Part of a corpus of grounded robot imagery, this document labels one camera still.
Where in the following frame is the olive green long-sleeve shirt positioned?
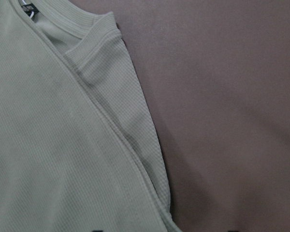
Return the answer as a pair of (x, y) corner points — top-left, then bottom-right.
(0, 0), (179, 232)

